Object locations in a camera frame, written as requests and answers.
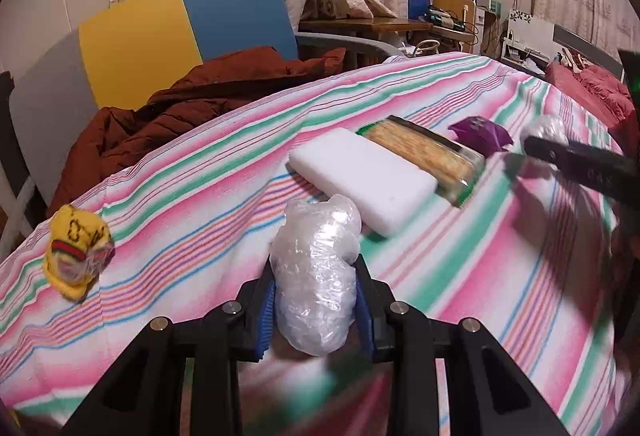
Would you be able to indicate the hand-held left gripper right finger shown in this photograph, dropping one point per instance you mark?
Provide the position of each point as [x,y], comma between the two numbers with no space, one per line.
[364,316]

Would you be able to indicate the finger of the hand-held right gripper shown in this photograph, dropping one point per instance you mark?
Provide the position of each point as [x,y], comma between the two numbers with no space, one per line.
[585,168]

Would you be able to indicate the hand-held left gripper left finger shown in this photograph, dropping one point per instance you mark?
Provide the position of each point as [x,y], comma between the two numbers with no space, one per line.
[265,316]

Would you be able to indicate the clear plastic wrap bundle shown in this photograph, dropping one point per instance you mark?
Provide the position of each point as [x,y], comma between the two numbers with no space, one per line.
[315,276]
[547,128]

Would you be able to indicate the purple snack packet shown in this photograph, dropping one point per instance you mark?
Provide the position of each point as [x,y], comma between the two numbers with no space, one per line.
[482,133]

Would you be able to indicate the white foam block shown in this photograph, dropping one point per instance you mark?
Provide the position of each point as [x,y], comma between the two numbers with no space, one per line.
[365,178]

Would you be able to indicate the green cracker packet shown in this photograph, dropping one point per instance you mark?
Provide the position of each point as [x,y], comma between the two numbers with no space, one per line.
[425,153]

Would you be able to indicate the red blanket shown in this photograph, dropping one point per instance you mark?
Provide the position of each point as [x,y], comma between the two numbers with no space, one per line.
[595,85]

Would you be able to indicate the white shelf unit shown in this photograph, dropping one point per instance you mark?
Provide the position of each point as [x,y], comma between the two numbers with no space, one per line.
[520,40]

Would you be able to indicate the striped pink green cloth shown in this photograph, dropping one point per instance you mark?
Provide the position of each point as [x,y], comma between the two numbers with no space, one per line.
[200,196]

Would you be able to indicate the wooden desk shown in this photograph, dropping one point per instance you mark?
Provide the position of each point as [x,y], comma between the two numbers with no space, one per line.
[450,5]

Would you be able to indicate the yellow wrapped toy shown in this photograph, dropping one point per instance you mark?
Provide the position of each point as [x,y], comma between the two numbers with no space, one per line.
[75,256]

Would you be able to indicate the brown jacket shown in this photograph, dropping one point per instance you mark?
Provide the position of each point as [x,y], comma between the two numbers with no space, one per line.
[150,125]

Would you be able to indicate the blue yellow grey chair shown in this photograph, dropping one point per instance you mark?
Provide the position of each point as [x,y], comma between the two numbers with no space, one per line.
[150,40]

